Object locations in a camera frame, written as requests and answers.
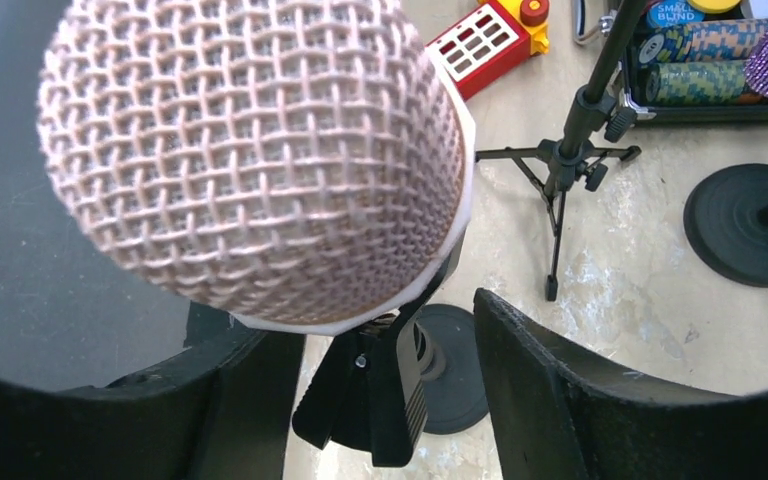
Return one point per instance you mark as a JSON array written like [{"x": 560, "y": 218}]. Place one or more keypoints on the yellow round chip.
[{"x": 714, "y": 6}]

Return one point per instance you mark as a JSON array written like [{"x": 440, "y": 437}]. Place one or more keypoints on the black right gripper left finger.
[{"x": 172, "y": 393}]

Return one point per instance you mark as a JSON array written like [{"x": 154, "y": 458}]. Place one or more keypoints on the black poker chip case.
[{"x": 692, "y": 72}]

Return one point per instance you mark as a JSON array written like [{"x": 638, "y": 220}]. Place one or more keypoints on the red yellow toy block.
[{"x": 493, "y": 39}]

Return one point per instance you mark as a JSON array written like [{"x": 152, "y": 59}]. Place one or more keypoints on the blue small blind chip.
[{"x": 665, "y": 13}]

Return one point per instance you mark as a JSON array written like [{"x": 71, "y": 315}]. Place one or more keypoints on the pink toy microphone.
[{"x": 303, "y": 165}]

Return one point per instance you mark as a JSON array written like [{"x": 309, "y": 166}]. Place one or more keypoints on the black round-base mic stand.
[
  {"x": 726, "y": 223},
  {"x": 382, "y": 385}
]

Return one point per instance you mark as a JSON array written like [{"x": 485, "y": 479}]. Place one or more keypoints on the black tripod mic stand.
[{"x": 554, "y": 166}]

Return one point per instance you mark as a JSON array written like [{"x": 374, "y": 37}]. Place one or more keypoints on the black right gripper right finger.
[{"x": 561, "y": 411}]

